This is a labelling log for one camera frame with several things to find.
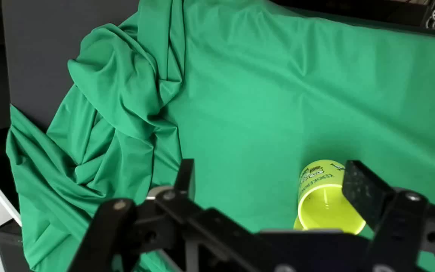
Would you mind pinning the yellow mug with print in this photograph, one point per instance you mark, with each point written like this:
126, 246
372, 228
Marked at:
324, 205

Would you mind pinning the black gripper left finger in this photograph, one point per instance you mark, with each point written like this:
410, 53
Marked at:
112, 226

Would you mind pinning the green cloth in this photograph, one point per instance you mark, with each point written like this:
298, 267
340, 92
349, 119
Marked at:
257, 100

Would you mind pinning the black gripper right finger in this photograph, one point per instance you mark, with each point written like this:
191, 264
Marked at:
399, 220

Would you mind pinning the dark grey flat panel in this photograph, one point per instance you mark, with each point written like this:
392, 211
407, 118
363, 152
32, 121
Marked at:
41, 50

